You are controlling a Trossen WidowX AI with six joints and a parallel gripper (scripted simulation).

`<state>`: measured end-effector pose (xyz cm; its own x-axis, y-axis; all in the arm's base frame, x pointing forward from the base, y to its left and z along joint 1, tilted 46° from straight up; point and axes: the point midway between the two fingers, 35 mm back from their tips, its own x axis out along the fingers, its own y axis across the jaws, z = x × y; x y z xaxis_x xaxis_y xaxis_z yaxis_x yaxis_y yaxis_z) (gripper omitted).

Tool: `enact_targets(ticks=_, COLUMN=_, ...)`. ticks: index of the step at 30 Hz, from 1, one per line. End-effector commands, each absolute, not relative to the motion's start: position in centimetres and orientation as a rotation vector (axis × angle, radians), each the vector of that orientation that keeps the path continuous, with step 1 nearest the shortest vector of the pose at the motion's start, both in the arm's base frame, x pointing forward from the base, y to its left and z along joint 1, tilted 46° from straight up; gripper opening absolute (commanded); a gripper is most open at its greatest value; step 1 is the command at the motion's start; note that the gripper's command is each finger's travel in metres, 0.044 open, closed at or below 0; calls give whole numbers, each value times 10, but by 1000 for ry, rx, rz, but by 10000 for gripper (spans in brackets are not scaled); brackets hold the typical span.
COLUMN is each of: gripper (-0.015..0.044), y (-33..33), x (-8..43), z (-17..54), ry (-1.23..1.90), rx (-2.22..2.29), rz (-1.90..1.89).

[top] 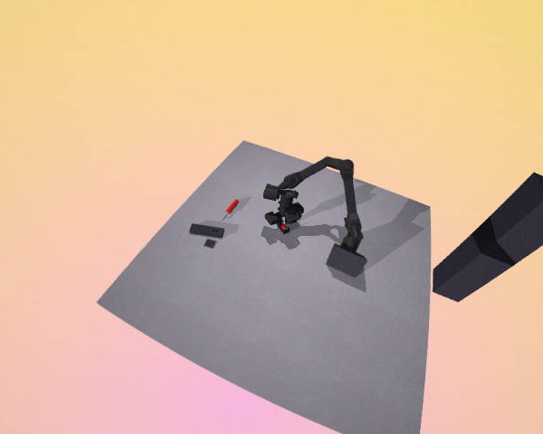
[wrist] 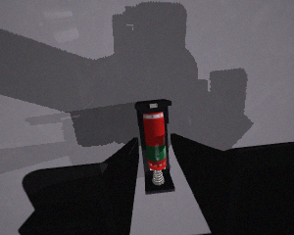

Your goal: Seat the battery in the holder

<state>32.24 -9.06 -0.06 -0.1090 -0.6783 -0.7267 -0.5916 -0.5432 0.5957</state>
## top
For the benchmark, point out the red-handled screwdriver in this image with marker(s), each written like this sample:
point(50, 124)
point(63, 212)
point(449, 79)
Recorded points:
point(231, 207)

